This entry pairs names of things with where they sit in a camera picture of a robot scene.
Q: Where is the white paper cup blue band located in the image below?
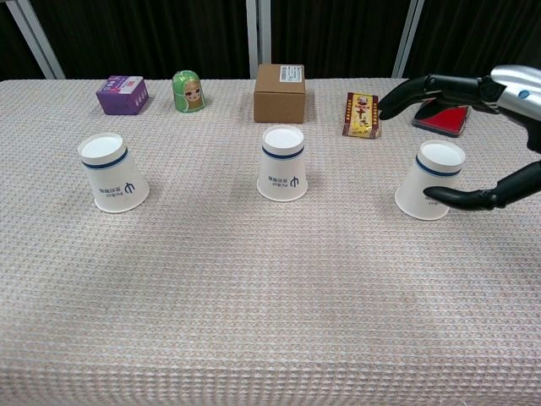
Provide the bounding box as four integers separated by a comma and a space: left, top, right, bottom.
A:
77, 132, 150, 213
256, 125, 308, 203
394, 140, 467, 222

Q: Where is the brown cardboard box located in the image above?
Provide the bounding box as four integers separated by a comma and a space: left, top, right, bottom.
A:
253, 63, 307, 124

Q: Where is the beige woven tablecloth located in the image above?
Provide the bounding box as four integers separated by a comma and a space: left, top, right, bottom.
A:
0, 77, 541, 406

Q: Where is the red ink pad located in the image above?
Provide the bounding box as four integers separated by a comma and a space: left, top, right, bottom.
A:
412, 100, 472, 138

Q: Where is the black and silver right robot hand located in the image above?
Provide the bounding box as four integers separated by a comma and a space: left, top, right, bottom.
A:
378, 63, 541, 212

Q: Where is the yellow and red snack packet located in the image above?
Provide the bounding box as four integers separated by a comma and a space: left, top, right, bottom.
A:
342, 91, 384, 140

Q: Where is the green nesting doll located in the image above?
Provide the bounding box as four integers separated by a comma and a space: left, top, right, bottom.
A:
171, 69, 207, 114

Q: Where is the grey slanted frame post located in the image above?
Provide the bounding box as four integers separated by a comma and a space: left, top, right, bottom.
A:
7, 0, 67, 80
391, 0, 425, 80

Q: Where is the purple cardboard box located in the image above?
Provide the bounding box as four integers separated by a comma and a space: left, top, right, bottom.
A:
96, 74, 150, 117

